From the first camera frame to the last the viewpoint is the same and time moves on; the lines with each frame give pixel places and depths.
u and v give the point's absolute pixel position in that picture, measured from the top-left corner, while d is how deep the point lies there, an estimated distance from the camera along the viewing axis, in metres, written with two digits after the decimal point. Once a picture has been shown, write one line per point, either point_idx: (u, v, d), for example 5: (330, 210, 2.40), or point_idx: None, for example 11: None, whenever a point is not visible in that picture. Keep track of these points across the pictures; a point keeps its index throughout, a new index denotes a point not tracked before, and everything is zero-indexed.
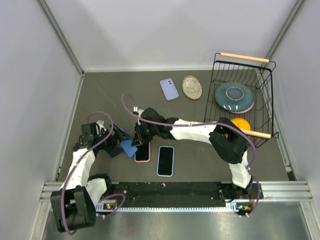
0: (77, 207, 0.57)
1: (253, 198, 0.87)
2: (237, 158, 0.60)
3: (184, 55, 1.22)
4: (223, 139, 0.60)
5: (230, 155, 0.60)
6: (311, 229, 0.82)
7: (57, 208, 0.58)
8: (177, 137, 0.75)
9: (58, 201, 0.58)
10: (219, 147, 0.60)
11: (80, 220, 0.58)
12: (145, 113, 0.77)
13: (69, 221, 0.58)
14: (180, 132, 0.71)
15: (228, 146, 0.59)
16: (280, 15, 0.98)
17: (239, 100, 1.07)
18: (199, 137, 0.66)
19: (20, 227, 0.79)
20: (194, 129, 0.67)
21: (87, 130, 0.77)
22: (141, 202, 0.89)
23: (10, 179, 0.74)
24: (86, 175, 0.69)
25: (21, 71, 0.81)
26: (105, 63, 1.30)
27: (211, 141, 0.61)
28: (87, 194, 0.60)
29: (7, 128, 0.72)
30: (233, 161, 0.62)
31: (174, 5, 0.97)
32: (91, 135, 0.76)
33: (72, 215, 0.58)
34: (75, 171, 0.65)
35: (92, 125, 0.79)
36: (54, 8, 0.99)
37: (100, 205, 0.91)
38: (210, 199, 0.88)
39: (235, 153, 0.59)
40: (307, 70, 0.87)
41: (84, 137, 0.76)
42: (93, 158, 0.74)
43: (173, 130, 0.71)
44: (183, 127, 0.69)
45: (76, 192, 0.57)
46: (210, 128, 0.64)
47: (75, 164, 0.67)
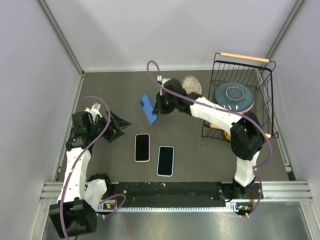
0: (78, 218, 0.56)
1: (253, 199, 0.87)
2: (249, 154, 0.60)
3: (184, 55, 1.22)
4: (244, 133, 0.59)
5: (243, 150, 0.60)
6: (311, 229, 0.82)
7: (56, 220, 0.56)
8: (193, 115, 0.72)
9: (57, 213, 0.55)
10: (237, 140, 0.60)
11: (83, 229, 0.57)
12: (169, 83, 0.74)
13: (71, 231, 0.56)
14: (200, 111, 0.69)
15: (245, 141, 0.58)
16: (280, 15, 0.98)
17: (238, 100, 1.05)
18: (219, 122, 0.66)
19: (20, 227, 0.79)
20: (218, 113, 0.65)
21: (80, 123, 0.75)
22: (141, 202, 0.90)
23: (11, 179, 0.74)
24: (84, 179, 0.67)
25: (21, 71, 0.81)
26: (105, 63, 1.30)
27: (231, 131, 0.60)
28: (87, 204, 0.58)
29: (7, 128, 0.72)
30: (242, 156, 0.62)
31: (173, 4, 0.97)
32: (84, 128, 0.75)
33: (74, 223, 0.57)
34: (72, 180, 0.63)
35: (83, 116, 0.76)
36: (54, 8, 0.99)
37: (100, 205, 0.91)
38: (210, 199, 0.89)
39: (248, 150, 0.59)
40: (307, 70, 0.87)
41: (77, 130, 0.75)
42: (88, 157, 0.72)
43: (194, 106, 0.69)
44: (206, 107, 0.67)
45: (76, 205, 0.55)
46: (234, 118, 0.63)
47: (70, 171, 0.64)
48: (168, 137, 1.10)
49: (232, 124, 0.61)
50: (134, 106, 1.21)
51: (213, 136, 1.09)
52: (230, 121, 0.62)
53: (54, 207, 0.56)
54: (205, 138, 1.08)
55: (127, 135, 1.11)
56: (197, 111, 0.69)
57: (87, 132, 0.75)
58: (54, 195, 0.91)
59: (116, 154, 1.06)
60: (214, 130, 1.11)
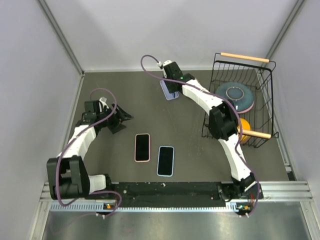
0: (72, 177, 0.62)
1: (252, 199, 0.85)
2: (221, 135, 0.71)
3: (184, 55, 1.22)
4: (219, 116, 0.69)
5: (217, 130, 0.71)
6: (311, 229, 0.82)
7: (51, 175, 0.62)
8: (184, 93, 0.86)
9: (54, 169, 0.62)
10: (213, 120, 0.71)
11: (73, 190, 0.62)
12: (167, 64, 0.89)
13: (63, 191, 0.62)
14: (189, 91, 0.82)
15: (219, 123, 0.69)
16: (280, 15, 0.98)
17: (238, 100, 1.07)
18: (203, 103, 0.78)
19: (20, 226, 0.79)
20: (203, 96, 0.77)
21: (90, 108, 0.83)
22: (141, 203, 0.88)
23: (11, 179, 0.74)
24: (84, 149, 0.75)
25: (21, 71, 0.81)
26: (105, 62, 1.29)
27: (210, 113, 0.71)
28: (82, 165, 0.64)
29: (7, 128, 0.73)
30: (217, 135, 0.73)
31: (173, 5, 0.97)
32: (93, 113, 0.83)
33: (67, 185, 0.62)
34: (72, 143, 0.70)
35: (95, 103, 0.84)
36: (54, 8, 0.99)
37: (100, 205, 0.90)
38: (210, 199, 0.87)
39: (220, 131, 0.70)
40: (307, 70, 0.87)
41: (87, 115, 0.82)
42: (93, 135, 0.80)
43: (185, 86, 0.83)
44: (194, 89, 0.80)
45: (72, 163, 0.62)
46: (215, 102, 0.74)
47: (74, 137, 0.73)
48: (168, 137, 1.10)
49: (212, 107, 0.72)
50: (134, 106, 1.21)
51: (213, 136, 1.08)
52: (210, 104, 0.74)
53: (51, 161, 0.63)
54: (206, 138, 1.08)
55: (127, 135, 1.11)
56: (187, 90, 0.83)
57: (96, 117, 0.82)
58: None
59: (116, 154, 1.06)
60: None
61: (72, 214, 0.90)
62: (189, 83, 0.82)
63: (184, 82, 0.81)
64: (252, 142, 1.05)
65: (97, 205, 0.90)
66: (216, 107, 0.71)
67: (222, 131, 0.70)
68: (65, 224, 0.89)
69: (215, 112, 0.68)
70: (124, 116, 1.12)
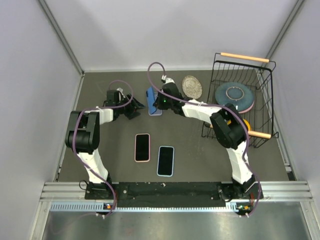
0: (88, 126, 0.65)
1: (253, 199, 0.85)
2: (230, 143, 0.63)
3: (184, 55, 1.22)
4: (222, 121, 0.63)
5: (224, 138, 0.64)
6: (311, 229, 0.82)
7: (70, 122, 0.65)
8: (186, 115, 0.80)
9: (74, 117, 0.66)
10: (217, 127, 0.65)
11: (86, 140, 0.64)
12: (167, 86, 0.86)
13: (78, 139, 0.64)
14: (189, 109, 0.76)
15: (224, 128, 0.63)
16: (280, 15, 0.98)
17: (238, 100, 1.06)
18: (205, 117, 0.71)
19: (20, 227, 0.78)
20: (203, 108, 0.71)
21: (111, 97, 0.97)
22: (141, 203, 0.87)
23: (11, 180, 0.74)
24: (101, 121, 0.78)
25: (21, 71, 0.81)
26: (105, 63, 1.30)
27: (212, 120, 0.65)
28: (99, 121, 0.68)
29: (7, 128, 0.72)
30: (226, 146, 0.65)
31: (173, 5, 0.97)
32: (113, 102, 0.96)
33: (82, 136, 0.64)
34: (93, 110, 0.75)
35: (115, 93, 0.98)
36: (55, 8, 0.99)
37: (100, 205, 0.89)
38: (210, 199, 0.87)
39: (228, 138, 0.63)
40: (307, 70, 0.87)
41: (108, 102, 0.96)
42: (110, 116, 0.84)
43: (185, 105, 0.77)
44: (193, 105, 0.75)
45: (92, 114, 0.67)
46: (214, 110, 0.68)
47: (97, 107, 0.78)
48: (168, 137, 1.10)
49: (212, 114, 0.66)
50: None
51: (213, 136, 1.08)
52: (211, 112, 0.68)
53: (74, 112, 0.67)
54: (205, 138, 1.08)
55: (128, 135, 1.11)
56: (187, 109, 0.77)
57: (115, 105, 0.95)
58: (54, 195, 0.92)
59: (116, 154, 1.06)
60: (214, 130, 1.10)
61: (72, 214, 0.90)
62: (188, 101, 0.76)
63: (184, 101, 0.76)
64: (252, 142, 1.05)
65: (97, 205, 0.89)
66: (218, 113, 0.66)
67: (229, 138, 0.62)
68: (65, 225, 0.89)
69: (216, 118, 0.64)
70: (138, 105, 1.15)
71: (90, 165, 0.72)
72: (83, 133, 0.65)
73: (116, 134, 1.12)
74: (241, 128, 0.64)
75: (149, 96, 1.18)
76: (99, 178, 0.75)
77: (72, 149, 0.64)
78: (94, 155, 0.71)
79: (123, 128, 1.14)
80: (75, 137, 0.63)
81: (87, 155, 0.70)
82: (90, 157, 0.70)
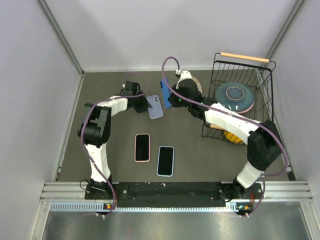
0: (99, 120, 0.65)
1: (253, 199, 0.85)
2: (266, 166, 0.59)
3: (184, 55, 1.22)
4: (262, 143, 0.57)
5: (260, 160, 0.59)
6: (311, 229, 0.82)
7: (83, 115, 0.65)
8: (207, 120, 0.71)
9: (87, 110, 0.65)
10: (254, 149, 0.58)
11: (96, 134, 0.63)
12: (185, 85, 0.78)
13: (89, 132, 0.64)
14: (214, 117, 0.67)
15: (263, 152, 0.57)
16: (280, 15, 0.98)
17: (238, 100, 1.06)
18: (235, 130, 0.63)
19: (19, 227, 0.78)
20: (234, 120, 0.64)
21: (129, 86, 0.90)
22: (141, 203, 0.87)
23: (11, 180, 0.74)
24: (114, 112, 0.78)
25: (21, 71, 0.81)
26: (105, 63, 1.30)
27: (248, 140, 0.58)
28: (111, 116, 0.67)
29: (7, 128, 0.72)
30: (258, 166, 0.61)
31: (173, 6, 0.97)
32: (130, 91, 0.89)
33: (93, 129, 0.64)
34: (106, 102, 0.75)
35: (133, 84, 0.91)
36: (55, 8, 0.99)
37: (100, 205, 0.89)
38: (210, 199, 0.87)
39: (266, 160, 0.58)
40: (307, 70, 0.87)
41: (125, 91, 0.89)
42: (123, 106, 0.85)
43: (209, 112, 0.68)
44: (221, 114, 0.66)
45: (104, 109, 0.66)
46: (251, 127, 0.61)
47: (111, 97, 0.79)
48: (168, 137, 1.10)
49: (250, 133, 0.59)
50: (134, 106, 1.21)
51: (213, 136, 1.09)
52: (247, 129, 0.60)
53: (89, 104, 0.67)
54: (206, 138, 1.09)
55: (128, 135, 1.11)
56: (211, 117, 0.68)
57: (131, 95, 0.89)
58: (54, 195, 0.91)
59: (117, 153, 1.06)
60: (214, 130, 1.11)
61: (72, 214, 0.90)
62: (213, 107, 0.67)
63: (208, 106, 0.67)
64: None
65: (97, 205, 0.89)
66: (255, 132, 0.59)
67: (267, 160, 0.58)
68: (65, 224, 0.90)
69: (256, 140, 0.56)
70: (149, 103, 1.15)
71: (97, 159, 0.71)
72: (94, 126, 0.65)
73: (116, 133, 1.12)
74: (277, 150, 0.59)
75: (164, 88, 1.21)
76: (101, 174, 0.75)
77: (80, 140, 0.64)
78: (102, 149, 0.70)
79: (123, 128, 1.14)
80: (85, 129, 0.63)
81: (94, 149, 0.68)
82: (97, 151, 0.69)
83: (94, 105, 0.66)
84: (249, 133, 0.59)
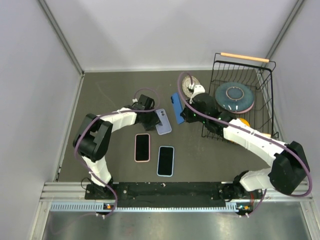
0: (97, 134, 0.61)
1: (253, 199, 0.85)
2: (291, 191, 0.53)
3: (185, 55, 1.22)
4: (289, 167, 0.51)
5: (285, 184, 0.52)
6: (311, 229, 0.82)
7: (82, 126, 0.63)
8: (226, 137, 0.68)
9: (88, 122, 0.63)
10: (279, 173, 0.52)
11: (90, 148, 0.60)
12: (201, 100, 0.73)
13: (84, 144, 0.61)
14: (234, 135, 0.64)
15: (291, 176, 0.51)
16: (280, 15, 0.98)
17: (238, 100, 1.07)
18: (256, 149, 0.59)
19: (20, 227, 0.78)
20: (256, 139, 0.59)
21: (143, 100, 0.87)
22: (141, 203, 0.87)
23: (10, 180, 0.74)
24: (117, 126, 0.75)
25: (21, 71, 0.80)
26: (105, 63, 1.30)
27: (273, 163, 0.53)
28: (111, 132, 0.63)
29: (7, 128, 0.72)
30: (282, 190, 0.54)
31: (174, 5, 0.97)
32: (143, 106, 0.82)
33: (88, 143, 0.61)
34: (110, 114, 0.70)
35: (148, 99, 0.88)
36: (54, 7, 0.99)
37: (100, 205, 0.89)
38: (210, 199, 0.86)
39: (292, 186, 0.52)
40: (308, 70, 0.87)
41: (138, 104, 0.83)
42: (130, 120, 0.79)
43: (228, 128, 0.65)
44: (241, 131, 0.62)
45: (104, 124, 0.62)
46: (276, 148, 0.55)
47: (118, 110, 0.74)
48: (168, 137, 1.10)
49: (276, 155, 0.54)
50: None
51: (213, 136, 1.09)
52: (271, 151, 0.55)
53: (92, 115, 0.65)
54: (206, 138, 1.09)
55: (128, 136, 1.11)
56: (231, 133, 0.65)
57: (143, 109, 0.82)
58: (54, 195, 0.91)
59: (117, 154, 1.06)
60: None
61: (72, 214, 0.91)
62: (233, 124, 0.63)
63: (227, 123, 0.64)
64: None
65: (97, 205, 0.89)
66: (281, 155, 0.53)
67: (293, 186, 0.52)
68: (65, 225, 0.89)
69: (283, 165, 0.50)
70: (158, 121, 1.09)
71: (94, 170, 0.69)
72: (91, 140, 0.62)
73: (116, 134, 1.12)
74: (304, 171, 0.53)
75: (175, 103, 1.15)
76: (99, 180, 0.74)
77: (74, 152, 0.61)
78: (98, 163, 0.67)
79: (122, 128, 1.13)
80: (81, 141, 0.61)
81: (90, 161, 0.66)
82: (94, 165, 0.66)
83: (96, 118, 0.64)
84: (274, 155, 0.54)
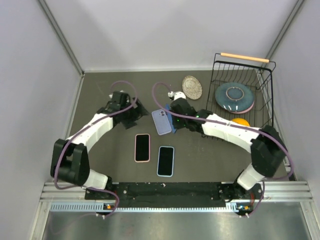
0: (72, 161, 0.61)
1: (253, 199, 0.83)
2: (273, 173, 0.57)
3: (185, 55, 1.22)
4: (265, 149, 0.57)
5: (266, 167, 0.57)
6: (311, 229, 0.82)
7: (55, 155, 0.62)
8: (207, 133, 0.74)
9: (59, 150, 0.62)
10: (258, 158, 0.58)
11: (70, 175, 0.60)
12: (176, 103, 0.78)
13: (63, 172, 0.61)
14: (214, 130, 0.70)
15: (269, 157, 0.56)
16: (280, 15, 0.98)
17: (238, 100, 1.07)
18: (235, 138, 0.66)
19: (19, 227, 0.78)
20: (233, 130, 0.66)
21: (116, 99, 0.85)
22: (141, 203, 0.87)
23: (10, 180, 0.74)
24: (95, 139, 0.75)
25: (21, 70, 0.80)
26: (105, 63, 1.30)
27: (251, 148, 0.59)
28: (86, 154, 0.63)
29: (7, 128, 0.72)
30: (265, 174, 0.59)
31: (173, 6, 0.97)
32: (118, 105, 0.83)
33: (66, 170, 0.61)
34: (81, 132, 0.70)
35: (122, 96, 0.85)
36: (54, 8, 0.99)
37: (99, 206, 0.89)
38: (210, 200, 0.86)
39: (272, 167, 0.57)
40: (308, 70, 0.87)
41: (112, 105, 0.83)
42: (108, 125, 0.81)
43: (206, 124, 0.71)
44: (219, 125, 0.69)
45: (78, 148, 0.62)
46: (251, 134, 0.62)
47: (89, 124, 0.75)
48: (168, 137, 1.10)
49: (252, 141, 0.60)
50: None
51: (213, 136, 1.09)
52: (247, 137, 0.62)
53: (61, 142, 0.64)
54: (206, 138, 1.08)
55: (128, 136, 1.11)
56: (211, 128, 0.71)
57: (119, 109, 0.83)
58: (54, 195, 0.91)
59: (116, 154, 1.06)
60: None
61: (72, 214, 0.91)
62: (211, 119, 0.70)
63: (205, 120, 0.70)
64: None
65: (96, 205, 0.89)
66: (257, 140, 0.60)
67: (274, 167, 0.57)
68: (65, 225, 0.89)
69: (260, 148, 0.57)
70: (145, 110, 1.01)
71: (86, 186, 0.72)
72: (68, 166, 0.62)
73: (116, 134, 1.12)
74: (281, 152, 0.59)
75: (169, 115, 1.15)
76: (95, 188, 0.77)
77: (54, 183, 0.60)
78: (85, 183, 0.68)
79: (122, 128, 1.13)
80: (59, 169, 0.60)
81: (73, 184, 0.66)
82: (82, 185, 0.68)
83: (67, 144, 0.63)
84: (251, 141, 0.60)
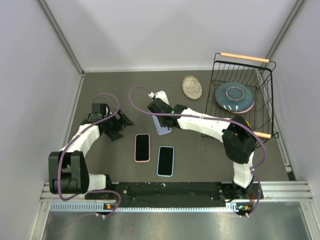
0: (72, 171, 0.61)
1: (253, 199, 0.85)
2: (245, 159, 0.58)
3: (184, 55, 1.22)
4: (235, 138, 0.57)
5: (238, 154, 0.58)
6: (311, 229, 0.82)
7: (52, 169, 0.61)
8: (182, 127, 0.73)
9: (55, 163, 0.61)
10: (230, 146, 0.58)
11: (73, 184, 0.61)
12: (151, 103, 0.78)
13: (64, 183, 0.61)
14: (188, 123, 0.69)
15: (239, 145, 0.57)
16: (280, 15, 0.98)
17: (238, 100, 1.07)
18: (208, 131, 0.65)
19: (19, 227, 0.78)
20: (206, 122, 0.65)
21: (97, 109, 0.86)
22: (141, 203, 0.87)
23: (10, 180, 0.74)
24: (87, 147, 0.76)
25: (21, 71, 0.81)
26: (105, 63, 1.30)
27: (223, 138, 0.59)
28: (83, 159, 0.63)
29: (7, 128, 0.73)
30: (240, 161, 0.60)
31: (173, 6, 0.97)
32: (100, 115, 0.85)
33: (67, 180, 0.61)
34: (72, 143, 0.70)
35: (101, 105, 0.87)
36: (54, 8, 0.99)
37: (100, 205, 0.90)
38: (210, 199, 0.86)
39: (244, 154, 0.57)
40: (307, 70, 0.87)
41: (93, 116, 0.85)
42: (96, 134, 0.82)
43: (181, 118, 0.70)
44: (192, 117, 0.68)
45: (74, 155, 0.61)
46: (222, 125, 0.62)
47: (78, 133, 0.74)
48: (168, 137, 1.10)
49: (223, 132, 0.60)
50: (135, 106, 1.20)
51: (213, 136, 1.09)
52: (219, 128, 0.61)
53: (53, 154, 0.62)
54: (206, 138, 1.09)
55: (128, 136, 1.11)
56: (185, 122, 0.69)
57: (101, 118, 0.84)
58: (54, 195, 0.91)
59: (116, 154, 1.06)
60: None
61: (72, 214, 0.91)
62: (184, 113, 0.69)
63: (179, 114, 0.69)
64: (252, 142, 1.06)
65: (97, 205, 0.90)
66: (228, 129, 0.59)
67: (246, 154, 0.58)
68: (65, 225, 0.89)
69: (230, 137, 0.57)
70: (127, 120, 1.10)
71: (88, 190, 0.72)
72: (68, 176, 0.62)
73: None
74: (252, 139, 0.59)
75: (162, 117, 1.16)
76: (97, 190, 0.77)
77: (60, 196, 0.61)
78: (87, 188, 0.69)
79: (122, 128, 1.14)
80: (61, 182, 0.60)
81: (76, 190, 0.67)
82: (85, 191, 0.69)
83: (62, 155, 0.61)
84: (222, 131, 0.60)
